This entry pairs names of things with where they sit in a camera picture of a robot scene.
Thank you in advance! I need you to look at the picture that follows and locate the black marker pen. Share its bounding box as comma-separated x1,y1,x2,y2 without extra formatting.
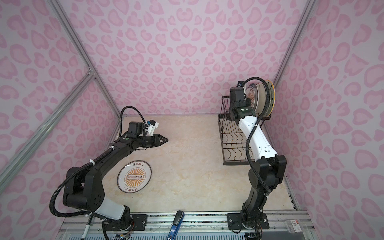
81,215,93,240

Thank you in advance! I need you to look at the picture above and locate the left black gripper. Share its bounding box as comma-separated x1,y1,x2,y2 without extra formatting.
137,133,169,148

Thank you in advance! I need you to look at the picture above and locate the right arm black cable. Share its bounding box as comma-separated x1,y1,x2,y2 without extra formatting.
242,76,272,194

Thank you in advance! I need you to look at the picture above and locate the white label with red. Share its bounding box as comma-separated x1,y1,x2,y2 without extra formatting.
285,220,303,234

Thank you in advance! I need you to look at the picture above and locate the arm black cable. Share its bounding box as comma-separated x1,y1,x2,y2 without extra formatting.
242,76,272,194
118,105,148,137

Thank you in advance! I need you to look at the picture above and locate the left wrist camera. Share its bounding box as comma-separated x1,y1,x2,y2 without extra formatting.
146,120,159,136

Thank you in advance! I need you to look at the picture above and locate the star and cat plate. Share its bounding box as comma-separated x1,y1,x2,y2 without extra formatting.
266,80,276,117

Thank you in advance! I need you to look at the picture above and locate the large orange sunburst plate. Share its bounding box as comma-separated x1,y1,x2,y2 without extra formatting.
117,161,152,194

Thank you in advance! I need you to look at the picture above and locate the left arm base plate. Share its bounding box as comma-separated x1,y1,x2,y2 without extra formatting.
105,214,148,232

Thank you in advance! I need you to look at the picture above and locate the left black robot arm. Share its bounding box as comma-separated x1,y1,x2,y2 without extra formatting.
49,120,168,231

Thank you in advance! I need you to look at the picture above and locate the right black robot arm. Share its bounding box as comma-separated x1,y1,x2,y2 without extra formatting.
229,87,287,230

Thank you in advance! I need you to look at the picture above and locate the small orange sunburst plate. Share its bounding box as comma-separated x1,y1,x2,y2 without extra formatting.
246,83,259,111

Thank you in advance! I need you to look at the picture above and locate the cream floral branch plate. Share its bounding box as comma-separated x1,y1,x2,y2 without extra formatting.
256,83,267,117

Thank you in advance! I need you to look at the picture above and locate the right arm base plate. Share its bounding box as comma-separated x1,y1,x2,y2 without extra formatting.
227,213,270,232

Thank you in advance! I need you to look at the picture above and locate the blue handled tool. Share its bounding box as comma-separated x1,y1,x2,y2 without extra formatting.
167,210,185,240

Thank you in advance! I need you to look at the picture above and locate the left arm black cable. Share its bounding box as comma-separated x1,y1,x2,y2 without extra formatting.
118,105,148,137

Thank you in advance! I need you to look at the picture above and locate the black wire dish rack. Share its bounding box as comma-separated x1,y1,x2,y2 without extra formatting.
217,95,268,166

